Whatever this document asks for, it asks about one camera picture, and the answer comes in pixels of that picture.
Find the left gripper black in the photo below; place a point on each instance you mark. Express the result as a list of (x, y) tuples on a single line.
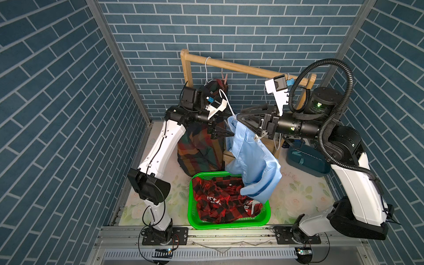
[(212, 131)]

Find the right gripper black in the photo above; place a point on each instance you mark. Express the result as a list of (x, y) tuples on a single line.
[(268, 122)]

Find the light blue shirt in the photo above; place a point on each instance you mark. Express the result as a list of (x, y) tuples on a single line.
[(259, 168)]

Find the red black plaid shirt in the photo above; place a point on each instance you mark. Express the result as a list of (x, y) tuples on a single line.
[(219, 200)]

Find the white wire hanger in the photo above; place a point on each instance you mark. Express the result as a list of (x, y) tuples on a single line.
[(276, 146), (207, 79), (225, 98)]

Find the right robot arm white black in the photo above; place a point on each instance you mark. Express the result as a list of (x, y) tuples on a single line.
[(362, 212)]

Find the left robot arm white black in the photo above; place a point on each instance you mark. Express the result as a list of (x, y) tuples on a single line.
[(147, 179)]

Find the dark multicolour plaid shirt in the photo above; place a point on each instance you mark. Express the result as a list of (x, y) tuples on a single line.
[(197, 151)]

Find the pink clothespin at collar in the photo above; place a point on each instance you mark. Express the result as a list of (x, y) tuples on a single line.
[(224, 78)]

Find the teal storage box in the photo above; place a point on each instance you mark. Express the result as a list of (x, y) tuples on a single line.
[(307, 159)]

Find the wooden clothes rack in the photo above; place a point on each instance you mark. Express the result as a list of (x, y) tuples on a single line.
[(245, 68)]

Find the green plastic basket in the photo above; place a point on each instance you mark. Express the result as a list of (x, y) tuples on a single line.
[(194, 220)]

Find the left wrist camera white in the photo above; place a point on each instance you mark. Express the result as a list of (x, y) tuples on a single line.
[(213, 106)]

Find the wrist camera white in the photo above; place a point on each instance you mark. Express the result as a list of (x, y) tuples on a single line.
[(213, 106), (278, 86)]

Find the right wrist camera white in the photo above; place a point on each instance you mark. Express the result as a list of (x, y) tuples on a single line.
[(278, 86)]

